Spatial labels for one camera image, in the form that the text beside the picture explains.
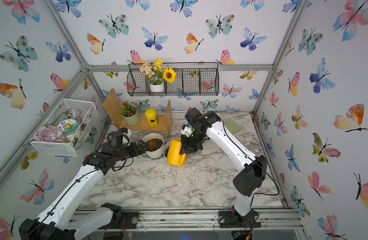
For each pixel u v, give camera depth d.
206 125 0.52
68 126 0.66
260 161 0.45
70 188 0.44
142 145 0.70
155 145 0.91
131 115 0.96
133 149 0.68
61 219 0.40
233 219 0.72
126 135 0.61
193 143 0.64
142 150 0.69
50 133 0.59
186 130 0.72
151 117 0.96
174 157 0.75
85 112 0.79
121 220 0.72
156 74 0.86
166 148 0.89
